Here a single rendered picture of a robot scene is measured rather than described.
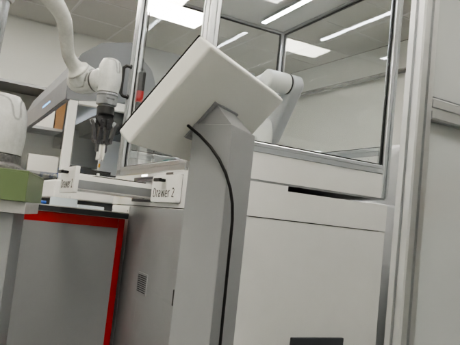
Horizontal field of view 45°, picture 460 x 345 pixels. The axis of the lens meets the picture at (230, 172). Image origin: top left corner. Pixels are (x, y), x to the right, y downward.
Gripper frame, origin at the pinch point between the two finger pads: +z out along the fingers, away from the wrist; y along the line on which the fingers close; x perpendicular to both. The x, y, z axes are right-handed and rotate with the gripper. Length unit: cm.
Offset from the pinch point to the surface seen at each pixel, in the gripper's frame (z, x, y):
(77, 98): -37, 82, 15
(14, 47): -145, 417, 50
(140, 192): 15.5, -11.2, 15.7
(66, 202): 22.6, 28.2, -2.2
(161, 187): 12.9, -27.8, 16.7
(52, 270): 53, 16, -9
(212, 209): 21, -108, -10
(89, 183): 14.4, -8.2, -6.3
